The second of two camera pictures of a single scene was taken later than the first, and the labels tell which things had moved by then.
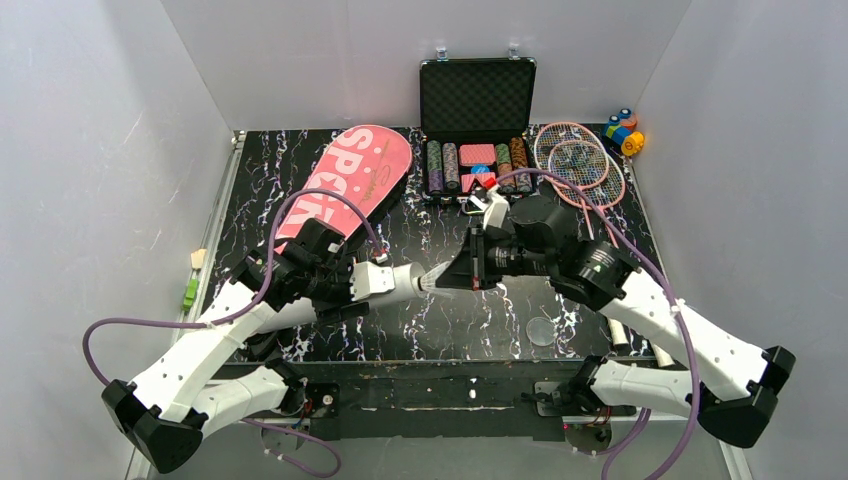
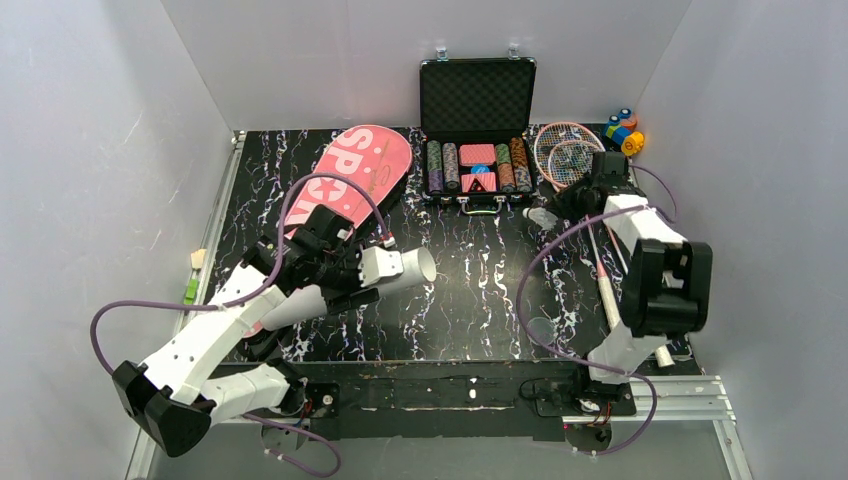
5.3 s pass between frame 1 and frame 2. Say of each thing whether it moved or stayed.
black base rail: stayed
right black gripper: moved
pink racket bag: stayed
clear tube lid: stayed
